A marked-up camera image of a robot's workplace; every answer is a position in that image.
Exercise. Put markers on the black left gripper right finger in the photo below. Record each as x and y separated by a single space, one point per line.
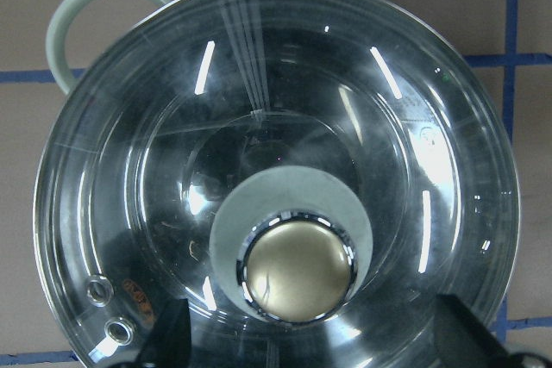
461 340

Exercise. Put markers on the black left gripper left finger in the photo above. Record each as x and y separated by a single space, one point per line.
169 342

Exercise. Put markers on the glass pot lid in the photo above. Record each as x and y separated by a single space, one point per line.
308 174

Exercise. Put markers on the pale green steel pot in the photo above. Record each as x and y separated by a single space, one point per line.
55 42

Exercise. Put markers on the brown paper table cover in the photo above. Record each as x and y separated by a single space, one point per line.
509 41

